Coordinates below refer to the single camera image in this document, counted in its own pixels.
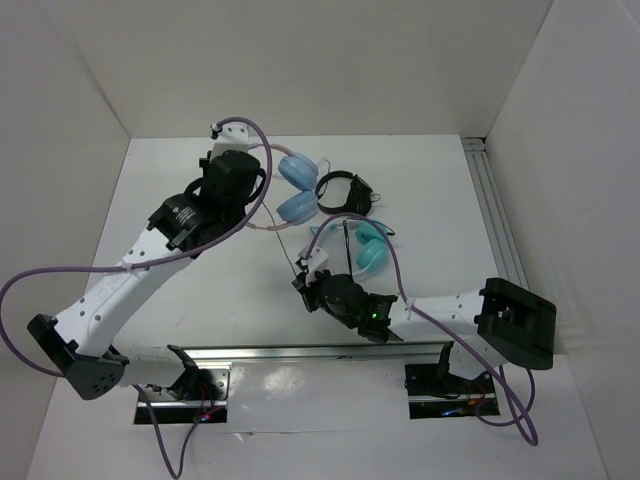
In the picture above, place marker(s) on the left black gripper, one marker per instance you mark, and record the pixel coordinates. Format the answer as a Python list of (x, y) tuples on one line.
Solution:
[(204, 164)]

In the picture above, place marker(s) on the pink blue cat-ear headphones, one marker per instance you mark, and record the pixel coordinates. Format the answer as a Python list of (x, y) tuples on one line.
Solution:
[(303, 174)]

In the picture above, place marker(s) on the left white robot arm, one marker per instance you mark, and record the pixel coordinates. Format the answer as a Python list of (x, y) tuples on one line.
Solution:
[(79, 340)]

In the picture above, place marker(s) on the aluminium front rail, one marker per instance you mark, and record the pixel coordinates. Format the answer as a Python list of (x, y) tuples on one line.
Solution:
[(407, 352)]

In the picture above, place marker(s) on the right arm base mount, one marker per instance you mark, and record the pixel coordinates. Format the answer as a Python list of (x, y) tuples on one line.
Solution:
[(436, 394)]

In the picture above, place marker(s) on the black on-ear headphones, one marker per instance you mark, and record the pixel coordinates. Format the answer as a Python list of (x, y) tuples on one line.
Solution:
[(360, 196)]

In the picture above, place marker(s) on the aluminium side rail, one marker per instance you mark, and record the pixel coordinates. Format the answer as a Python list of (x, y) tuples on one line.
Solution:
[(495, 220)]

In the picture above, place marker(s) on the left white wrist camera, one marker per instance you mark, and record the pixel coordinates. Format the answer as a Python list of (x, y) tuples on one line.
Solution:
[(232, 136)]

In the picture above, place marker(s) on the teal white cat-ear headphones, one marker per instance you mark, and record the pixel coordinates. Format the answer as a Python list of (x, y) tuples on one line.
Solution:
[(373, 253)]

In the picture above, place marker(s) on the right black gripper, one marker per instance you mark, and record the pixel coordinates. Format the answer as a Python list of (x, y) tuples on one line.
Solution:
[(301, 284)]

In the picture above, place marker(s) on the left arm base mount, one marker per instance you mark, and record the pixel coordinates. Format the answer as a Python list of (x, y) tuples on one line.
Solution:
[(206, 401)]

